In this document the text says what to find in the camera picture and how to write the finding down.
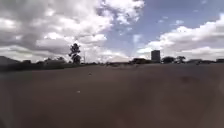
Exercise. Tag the dark asphalt road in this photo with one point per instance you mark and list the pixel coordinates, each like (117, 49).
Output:
(113, 100)

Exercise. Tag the tall dark tree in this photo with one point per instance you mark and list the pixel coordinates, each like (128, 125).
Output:
(75, 53)

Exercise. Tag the tall grey building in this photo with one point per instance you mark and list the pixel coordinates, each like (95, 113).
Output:
(155, 55)

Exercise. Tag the distant dark trees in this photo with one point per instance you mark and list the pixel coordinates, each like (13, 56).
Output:
(176, 60)

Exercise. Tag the row of dark bushes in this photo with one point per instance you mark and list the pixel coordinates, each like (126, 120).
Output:
(33, 64)

